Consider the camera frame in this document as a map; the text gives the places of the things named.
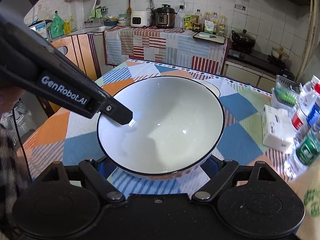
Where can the black pressure cooker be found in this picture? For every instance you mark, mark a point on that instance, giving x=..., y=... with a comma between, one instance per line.
x=165, y=16

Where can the red label water bottle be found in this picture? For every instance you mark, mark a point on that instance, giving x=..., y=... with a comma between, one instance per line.
x=303, y=108

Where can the black wok with lid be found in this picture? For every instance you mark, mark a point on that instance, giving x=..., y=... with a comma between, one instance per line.
x=242, y=39

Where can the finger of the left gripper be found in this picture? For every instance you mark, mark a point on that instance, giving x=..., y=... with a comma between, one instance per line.
x=116, y=111

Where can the clear cap water bottle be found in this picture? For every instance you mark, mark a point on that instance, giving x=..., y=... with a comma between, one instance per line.
x=308, y=87

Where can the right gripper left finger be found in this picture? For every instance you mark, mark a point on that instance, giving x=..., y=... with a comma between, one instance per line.
x=95, y=182

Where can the black gas stove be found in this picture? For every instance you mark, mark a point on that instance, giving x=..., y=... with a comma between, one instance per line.
x=262, y=61

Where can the green label water bottle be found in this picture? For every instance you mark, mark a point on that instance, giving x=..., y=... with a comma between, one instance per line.
x=304, y=155

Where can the orange wooden cabinet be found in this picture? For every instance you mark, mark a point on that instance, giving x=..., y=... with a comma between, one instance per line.
x=81, y=50

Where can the white tissue pack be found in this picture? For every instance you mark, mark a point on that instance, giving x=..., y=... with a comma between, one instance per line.
x=278, y=132

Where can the clear bag of rice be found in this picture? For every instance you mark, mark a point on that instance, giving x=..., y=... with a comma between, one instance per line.
x=306, y=187

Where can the white bowl dark rim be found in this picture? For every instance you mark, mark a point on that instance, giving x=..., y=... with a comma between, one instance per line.
x=176, y=125

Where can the clear basket with items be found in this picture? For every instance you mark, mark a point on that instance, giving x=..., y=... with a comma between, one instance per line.
x=285, y=94

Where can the blue label water bottle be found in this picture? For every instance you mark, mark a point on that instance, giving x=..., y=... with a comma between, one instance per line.
x=313, y=114

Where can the yellow green snack bag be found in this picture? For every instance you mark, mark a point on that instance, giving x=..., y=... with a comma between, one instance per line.
x=188, y=21

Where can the small silver fridge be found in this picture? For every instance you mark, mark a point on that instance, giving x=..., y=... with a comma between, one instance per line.
x=42, y=28

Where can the white bowl ribbed outside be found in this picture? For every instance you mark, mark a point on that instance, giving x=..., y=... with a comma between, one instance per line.
x=210, y=86

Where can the cooking oil bottle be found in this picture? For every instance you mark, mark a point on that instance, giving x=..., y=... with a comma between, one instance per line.
x=222, y=26

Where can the green plastic bag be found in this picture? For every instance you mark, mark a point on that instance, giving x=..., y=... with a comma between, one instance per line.
x=56, y=27

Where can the striped patchwork counter cloth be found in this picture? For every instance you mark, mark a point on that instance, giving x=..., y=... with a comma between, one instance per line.
x=176, y=46

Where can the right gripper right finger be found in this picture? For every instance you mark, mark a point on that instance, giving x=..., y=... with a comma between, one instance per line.
x=212, y=188

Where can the white rice cooker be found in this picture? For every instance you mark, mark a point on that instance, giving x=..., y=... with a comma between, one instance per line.
x=141, y=19

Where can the colourful patchwork tablecloth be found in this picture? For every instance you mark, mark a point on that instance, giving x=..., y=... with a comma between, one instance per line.
x=71, y=138

